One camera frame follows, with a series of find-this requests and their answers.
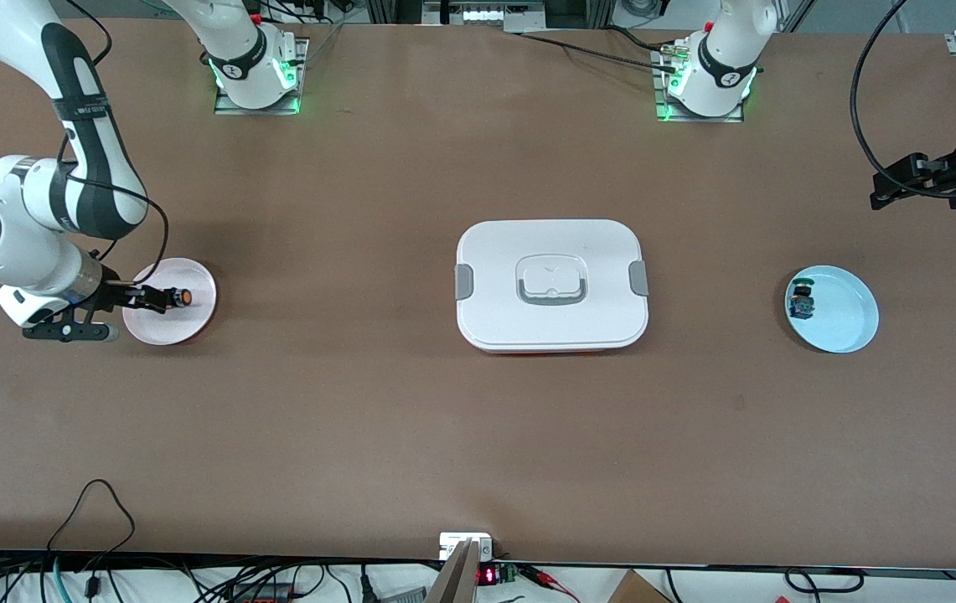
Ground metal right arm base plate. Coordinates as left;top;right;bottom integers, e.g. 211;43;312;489
214;38;309;116

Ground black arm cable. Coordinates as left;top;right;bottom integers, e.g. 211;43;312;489
850;0;956;202
59;0;170;290

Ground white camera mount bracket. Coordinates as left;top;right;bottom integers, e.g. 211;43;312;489
439;533;495;560

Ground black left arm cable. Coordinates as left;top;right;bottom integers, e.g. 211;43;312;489
850;0;956;202

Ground pink round plate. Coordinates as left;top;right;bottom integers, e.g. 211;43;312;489
121;257;217;347

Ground light blue round plate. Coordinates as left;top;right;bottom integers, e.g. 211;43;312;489
784;265;880;354

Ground grey camera pole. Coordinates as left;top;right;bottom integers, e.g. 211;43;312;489
426;540;480;603

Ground black looped cable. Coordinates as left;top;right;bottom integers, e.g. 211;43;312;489
46;479;137;579

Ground brown cardboard piece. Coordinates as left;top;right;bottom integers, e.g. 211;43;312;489
607;569;673;603

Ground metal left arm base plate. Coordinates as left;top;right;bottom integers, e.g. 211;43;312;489
654;46;745;124

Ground black cable along table edge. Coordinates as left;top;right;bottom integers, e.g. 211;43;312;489
511;25;684;72

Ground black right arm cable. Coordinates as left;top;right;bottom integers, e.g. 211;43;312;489
59;0;170;290

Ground silver metal frame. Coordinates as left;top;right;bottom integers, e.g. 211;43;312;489
423;0;547;34

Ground white lidded box grey latches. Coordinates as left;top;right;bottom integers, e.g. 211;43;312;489
454;219;650;354

